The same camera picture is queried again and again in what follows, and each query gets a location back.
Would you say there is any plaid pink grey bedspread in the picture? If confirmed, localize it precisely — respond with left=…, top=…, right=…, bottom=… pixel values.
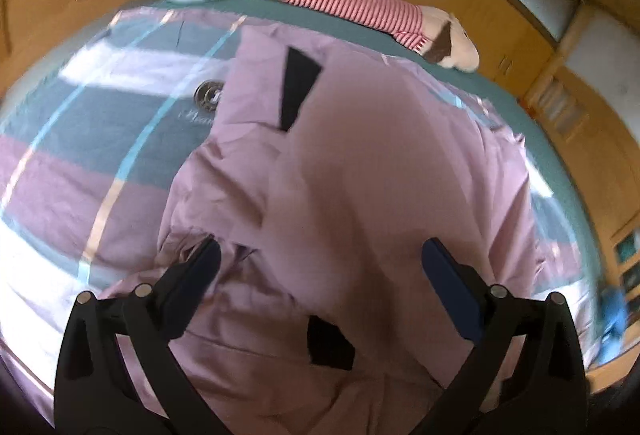
left=0, top=4, right=601, bottom=416

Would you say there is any pink coat with black trim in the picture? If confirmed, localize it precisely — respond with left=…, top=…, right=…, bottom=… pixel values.
left=112, top=25, right=538, bottom=434

